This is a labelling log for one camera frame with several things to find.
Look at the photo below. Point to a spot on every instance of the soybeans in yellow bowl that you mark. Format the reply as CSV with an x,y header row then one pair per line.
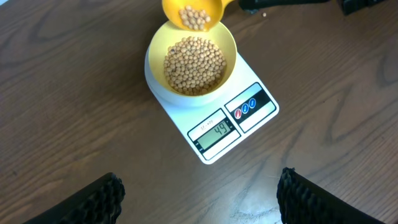
x,y
194,66

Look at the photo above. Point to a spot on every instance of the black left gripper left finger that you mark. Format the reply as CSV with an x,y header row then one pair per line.
x,y
97,203

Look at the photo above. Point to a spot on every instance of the yellow measuring scoop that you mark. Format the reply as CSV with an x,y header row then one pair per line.
x,y
215,8

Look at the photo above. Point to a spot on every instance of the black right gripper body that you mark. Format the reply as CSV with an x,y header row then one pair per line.
x,y
351,6

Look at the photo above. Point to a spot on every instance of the soybeans in scoop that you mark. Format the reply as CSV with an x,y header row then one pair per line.
x,y
194,19

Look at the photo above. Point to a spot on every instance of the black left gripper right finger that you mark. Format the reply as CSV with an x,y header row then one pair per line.
x,y
303,202

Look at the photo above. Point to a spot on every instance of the yellow plastic bowl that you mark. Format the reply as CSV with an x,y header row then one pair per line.
x,y
168,34

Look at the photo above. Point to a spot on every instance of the white digital kitchen scale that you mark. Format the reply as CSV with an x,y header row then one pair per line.
x,y
215,128

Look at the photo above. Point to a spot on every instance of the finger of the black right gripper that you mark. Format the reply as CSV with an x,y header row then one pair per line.
x,y
253,6

